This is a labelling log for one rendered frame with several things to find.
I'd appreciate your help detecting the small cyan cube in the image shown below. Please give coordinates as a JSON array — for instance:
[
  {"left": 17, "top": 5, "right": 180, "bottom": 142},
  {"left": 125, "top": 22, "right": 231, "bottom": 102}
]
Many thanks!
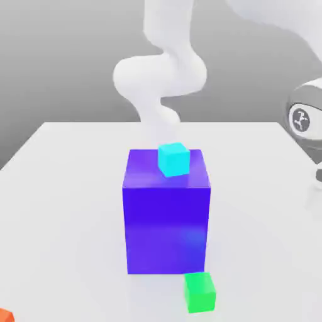
[{"left": 157, "top": 142, "right": 191, "bottom": 179}]

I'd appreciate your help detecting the small green cube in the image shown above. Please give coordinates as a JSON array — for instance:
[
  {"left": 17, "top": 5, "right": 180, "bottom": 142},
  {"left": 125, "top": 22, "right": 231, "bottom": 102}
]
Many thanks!
[{"left": 183, "top": 271, "right": 217, "bottom": 314}]

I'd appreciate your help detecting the small orange cube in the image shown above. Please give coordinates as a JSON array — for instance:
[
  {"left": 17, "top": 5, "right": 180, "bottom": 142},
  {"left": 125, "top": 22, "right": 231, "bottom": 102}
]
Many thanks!
[{"left": 0, "top": 307, "right": 15, "bottom": 322}]

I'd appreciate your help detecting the large blue box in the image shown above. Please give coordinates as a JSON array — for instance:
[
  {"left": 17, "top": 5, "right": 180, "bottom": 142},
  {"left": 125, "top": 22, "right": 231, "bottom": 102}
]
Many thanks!
[{"left": 122, "top": 148, "right": 211, "bottom": 275}]

